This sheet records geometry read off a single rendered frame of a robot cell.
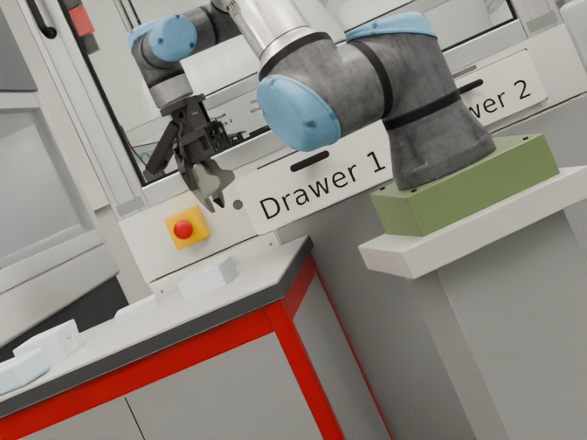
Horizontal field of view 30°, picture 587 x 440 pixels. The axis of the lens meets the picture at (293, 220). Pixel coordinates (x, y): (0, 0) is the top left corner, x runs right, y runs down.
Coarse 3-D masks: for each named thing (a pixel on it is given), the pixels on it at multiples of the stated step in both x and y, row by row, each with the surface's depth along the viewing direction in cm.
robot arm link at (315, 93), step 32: (224, 0) 153; (256, 0) 150; (288, 0) 151; (256, 32) 150; (288, 32) 148; (320, 32) 148; (288, 64) 146; (320, 64) 145; (352, 64) 147; (288, 96) 143; (320, 96) 144; (352, 96) 146; (288, 128) 148; (320, 128) 145; (352, 128) 149
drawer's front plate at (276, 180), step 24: (336, 144) 195; (360, 144) 195; (384, 144) 194; (264, 168) 197; (288, 168) 196; (312, 168) 196; (336, 168) 196; (360, 168) 195; (384, 168) 195; (240, 192) 198; (264, 192) 197; (288, 192) 197; (312, 192) 196; (336, 192) 196; (264, 216) 198; (288, 216) 197
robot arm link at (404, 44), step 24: (384, 24) 149; (408, 24) 149; (360, 48) 149; (384, 48) 149; (408, 48) 149; (432, 48) 151; (384, 72) 148; (408, 72) 149; (432, 72) 150; (384, 96) 148; (408, 96) 150; (432, 96) 150; (384, 120) 154
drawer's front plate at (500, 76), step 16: (496, 64) 222; (512, 64) 222; (528, 64) 221; (464, 80) 223; (496, 80) 222; (512, 80) 222; (528, 80) 222; (464, 96) 223; (480, 96) 223; (496, 96) 223; (512, 96) 222; (528, 96) 222; (544, 96) 222; (480, 112) 223; (496, 112) 223; (512, 112) 223
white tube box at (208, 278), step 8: (224, 264) 205; (232, 264) 211; (200, 272) 206; (208, 272) 200; (216, 272) 199; (224, 272) 202; (232, 272) 208; (184, 280) 200; (192, 280) 200; (200, 280) 200; (208, 280) 200; (216, 280) 200; (224, 280) 200; (184, 288) 201; (192, 288) 200; (200, 288) 200; (208, 288) 200; (216, 288) 200; (184, 296) 201; (192, 296) 201
